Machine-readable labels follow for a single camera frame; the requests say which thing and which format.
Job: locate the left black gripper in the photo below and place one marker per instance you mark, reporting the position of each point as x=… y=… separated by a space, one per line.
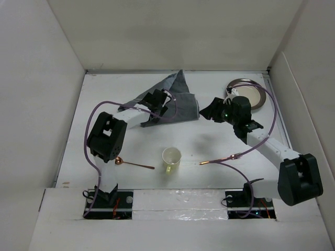
x=162 y=110

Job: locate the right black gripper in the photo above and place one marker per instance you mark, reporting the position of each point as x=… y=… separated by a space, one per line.
x=213 y=110

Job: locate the grey cloth placemat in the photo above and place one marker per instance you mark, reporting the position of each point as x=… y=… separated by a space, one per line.
x=184 y=109

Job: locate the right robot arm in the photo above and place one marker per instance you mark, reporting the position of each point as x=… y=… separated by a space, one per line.
x=298 y=174

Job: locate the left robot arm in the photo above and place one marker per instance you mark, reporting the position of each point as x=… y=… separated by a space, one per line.
x=103 y=143

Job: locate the round metal plate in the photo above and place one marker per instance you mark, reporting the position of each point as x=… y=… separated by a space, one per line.
x=245 y=87

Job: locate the copper fork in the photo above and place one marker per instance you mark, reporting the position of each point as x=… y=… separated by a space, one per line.
x=231 y=157

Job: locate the yellow mug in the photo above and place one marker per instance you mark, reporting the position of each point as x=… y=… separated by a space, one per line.
x=171 y=157

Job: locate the copper spoon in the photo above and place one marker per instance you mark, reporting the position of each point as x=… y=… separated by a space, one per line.
x=119 y=161

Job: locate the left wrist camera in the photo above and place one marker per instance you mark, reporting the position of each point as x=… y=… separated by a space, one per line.
x=169 y=97

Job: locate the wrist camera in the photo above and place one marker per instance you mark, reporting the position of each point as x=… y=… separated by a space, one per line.
x=231 y=93
x=169 y=97

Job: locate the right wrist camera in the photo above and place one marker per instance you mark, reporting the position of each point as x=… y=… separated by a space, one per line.
x=231 y=93

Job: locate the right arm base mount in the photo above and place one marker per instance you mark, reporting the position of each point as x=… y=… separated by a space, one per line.
x=239 y=205

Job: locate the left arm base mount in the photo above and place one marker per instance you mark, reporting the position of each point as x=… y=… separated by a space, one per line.
x=116 y=205

